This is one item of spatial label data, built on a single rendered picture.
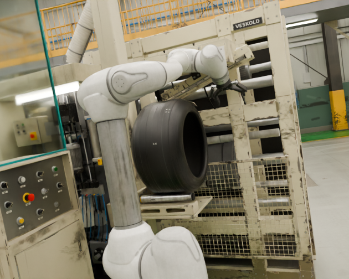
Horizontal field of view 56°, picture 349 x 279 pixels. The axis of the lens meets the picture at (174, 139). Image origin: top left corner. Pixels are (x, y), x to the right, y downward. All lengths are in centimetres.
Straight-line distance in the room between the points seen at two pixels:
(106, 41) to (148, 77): 111
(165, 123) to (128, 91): 77
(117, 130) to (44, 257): 102
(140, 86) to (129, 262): 57
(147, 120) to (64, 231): 79
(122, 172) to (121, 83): 31
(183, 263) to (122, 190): 31
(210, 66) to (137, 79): 55
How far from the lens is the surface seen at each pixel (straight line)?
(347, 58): 1170
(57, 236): 202
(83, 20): 261
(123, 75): 102
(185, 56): 155
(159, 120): 180
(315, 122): 1135
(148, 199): 201
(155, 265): 108
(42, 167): 200
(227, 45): 210
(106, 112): 113
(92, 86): 115
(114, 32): 213
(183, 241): 105
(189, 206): 189
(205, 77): 226
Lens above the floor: 140
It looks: 5 degrees down
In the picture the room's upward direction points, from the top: 9 degrees counter-clockwise
